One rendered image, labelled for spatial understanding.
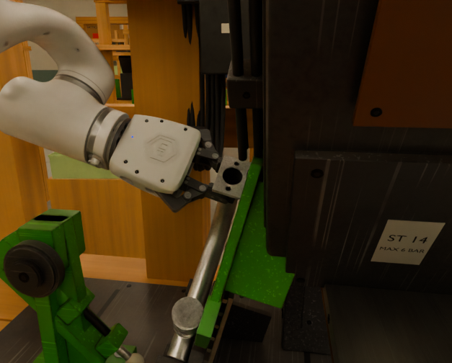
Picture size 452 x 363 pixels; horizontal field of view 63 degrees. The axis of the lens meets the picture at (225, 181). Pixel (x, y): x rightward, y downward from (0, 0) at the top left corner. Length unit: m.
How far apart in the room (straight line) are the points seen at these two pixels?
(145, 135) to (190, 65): 0.28
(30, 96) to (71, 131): 0.07
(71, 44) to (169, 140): 0.18
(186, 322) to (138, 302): 0.36
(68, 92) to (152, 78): 0.26
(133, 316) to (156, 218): 0.21
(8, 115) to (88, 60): 0.13
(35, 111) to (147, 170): 0.16
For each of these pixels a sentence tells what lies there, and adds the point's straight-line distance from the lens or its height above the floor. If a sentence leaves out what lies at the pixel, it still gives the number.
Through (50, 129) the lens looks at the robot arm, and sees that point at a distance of 0.53.
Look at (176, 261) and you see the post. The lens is 0.87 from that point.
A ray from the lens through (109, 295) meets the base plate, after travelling 0.85.
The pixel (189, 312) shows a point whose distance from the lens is 0.46.
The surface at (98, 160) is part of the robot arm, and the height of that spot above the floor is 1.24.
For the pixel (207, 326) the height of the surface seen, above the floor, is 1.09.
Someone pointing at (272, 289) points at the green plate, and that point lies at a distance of 0.44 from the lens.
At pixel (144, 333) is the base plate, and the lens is 0.74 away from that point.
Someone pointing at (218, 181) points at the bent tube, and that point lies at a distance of 0.48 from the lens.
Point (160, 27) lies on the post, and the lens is 0.77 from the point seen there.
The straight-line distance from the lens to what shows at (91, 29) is 11.11.
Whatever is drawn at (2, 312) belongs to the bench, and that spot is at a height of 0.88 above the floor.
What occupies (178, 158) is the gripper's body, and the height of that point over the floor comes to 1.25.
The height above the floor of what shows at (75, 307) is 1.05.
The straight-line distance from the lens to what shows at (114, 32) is 10.19.
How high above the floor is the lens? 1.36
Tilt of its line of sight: 18 degrees down
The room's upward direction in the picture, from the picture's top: straight up
